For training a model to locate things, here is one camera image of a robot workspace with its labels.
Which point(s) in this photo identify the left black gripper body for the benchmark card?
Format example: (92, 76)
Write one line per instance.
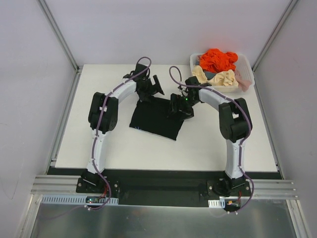
(150, 87)

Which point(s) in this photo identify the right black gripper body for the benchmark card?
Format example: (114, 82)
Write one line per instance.
(180, 109)

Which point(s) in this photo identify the black t-shirt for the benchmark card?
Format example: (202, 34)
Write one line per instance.
(153, 117)

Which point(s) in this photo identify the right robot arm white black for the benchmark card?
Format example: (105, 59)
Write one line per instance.
(234, 123)

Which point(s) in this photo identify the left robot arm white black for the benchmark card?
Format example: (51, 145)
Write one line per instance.
(103, 117)

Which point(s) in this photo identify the grey-blue t-shirt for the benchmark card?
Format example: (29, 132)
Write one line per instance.
(209, 75)

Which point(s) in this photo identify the cream t-shirt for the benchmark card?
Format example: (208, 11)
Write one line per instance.
(224, 78)

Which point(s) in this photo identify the orange t-shirt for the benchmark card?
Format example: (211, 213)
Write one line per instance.
(215, 61)

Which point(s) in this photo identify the white plastic basket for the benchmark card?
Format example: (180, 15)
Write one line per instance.
(242, 65)

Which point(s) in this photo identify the pink t-shirt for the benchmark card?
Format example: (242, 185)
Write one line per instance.
(242, 83)

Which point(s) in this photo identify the left aluminium frame post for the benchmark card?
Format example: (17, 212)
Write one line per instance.
(58, 33)

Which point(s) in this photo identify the aluminium frame post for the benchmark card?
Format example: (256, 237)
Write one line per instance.
(58, 33)
(281, 22)

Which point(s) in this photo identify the right slotted cable duct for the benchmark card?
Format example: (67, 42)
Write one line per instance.
(216, 203)

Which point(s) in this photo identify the slotted cable duct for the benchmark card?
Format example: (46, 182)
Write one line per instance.
(73, 200)
(216, 203)

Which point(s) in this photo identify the aluminium front rail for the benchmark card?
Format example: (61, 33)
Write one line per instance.
(54, 184)

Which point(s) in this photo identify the left slotted cable duct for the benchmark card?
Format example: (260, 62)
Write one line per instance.
(73, 200)

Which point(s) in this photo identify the right aluminium frame post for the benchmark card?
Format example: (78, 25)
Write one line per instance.
(281, 22)

